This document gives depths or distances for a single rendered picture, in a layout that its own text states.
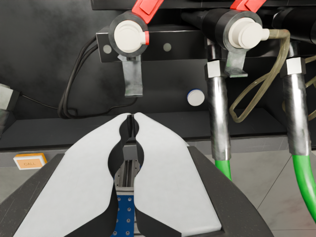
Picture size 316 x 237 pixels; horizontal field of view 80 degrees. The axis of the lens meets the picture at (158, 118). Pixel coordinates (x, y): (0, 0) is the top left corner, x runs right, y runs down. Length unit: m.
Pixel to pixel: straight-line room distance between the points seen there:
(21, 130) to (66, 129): 0.10
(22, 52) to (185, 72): 0.34
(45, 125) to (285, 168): 2.14
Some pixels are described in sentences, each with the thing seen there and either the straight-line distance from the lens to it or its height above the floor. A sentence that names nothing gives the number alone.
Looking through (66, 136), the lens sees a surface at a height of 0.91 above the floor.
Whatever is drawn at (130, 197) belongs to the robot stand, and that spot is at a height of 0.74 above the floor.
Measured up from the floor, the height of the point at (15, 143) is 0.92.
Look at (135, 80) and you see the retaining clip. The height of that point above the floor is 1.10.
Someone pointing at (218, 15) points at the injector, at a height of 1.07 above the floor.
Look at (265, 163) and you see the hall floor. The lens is 2.13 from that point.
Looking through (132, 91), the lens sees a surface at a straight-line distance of 0.15.
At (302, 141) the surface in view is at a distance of 0.23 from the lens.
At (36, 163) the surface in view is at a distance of 0.44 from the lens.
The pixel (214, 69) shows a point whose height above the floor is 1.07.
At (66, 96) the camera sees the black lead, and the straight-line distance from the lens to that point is 0.26.
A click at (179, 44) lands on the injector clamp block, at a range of 0.27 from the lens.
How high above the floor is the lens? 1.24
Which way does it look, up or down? 58 degrees down
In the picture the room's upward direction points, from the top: 172 degrees clockwise
